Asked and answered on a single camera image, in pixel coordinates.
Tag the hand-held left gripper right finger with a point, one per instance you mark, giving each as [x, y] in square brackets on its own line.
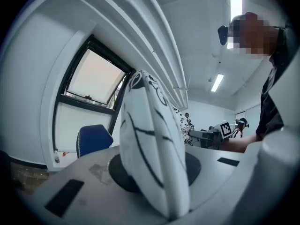
[211, 167]

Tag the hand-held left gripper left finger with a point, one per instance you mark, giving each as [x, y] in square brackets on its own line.
[77, 179]

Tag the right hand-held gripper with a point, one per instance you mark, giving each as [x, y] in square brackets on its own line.
[216, 135]

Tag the blue upholstered chair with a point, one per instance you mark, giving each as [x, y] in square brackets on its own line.
[93, 139]

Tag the white patterned cloth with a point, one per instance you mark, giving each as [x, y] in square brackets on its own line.
[150, 149]

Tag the person's right forearm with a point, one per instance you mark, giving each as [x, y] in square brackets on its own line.
[239, 144]

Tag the small orange object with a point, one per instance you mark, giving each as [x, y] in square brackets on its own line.
[65, 153]

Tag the small clear water bottle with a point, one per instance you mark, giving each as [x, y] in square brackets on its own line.
[56, 158]

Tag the long ceiling light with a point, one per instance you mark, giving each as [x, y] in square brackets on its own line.
[216, 83]
[235, 3]

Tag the person's black shirt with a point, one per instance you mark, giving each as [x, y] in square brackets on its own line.
[269, 116]

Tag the black-framed window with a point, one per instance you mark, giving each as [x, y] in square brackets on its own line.
[93, 78]

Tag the white curtain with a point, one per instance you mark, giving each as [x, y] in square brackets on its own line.
[145, 32]

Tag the person's head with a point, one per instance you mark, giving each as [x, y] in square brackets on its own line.
[255, 34]

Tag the black head-mounted camera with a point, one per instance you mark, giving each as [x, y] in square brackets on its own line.
[222, 34]

